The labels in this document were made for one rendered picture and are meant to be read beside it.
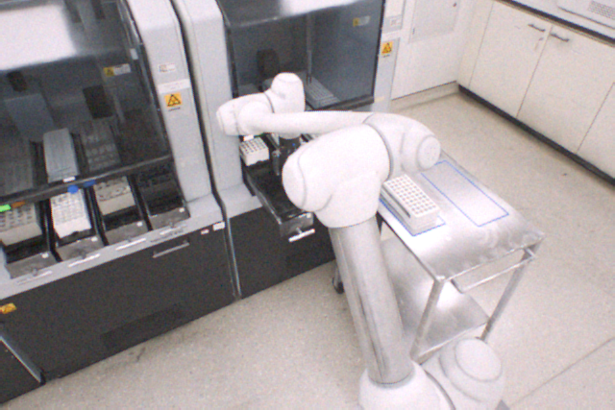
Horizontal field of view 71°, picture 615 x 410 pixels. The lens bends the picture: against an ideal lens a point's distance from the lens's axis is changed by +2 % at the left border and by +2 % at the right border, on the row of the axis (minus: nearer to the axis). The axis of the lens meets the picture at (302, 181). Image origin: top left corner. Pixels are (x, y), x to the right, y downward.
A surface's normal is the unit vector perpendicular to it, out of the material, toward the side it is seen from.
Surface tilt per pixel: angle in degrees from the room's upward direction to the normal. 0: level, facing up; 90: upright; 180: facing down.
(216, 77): 90
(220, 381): 0
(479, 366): 10
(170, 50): 90
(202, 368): 0
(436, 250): 0
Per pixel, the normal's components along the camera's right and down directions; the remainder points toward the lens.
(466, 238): 0.00, -0.75
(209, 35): 0.47, 0.58
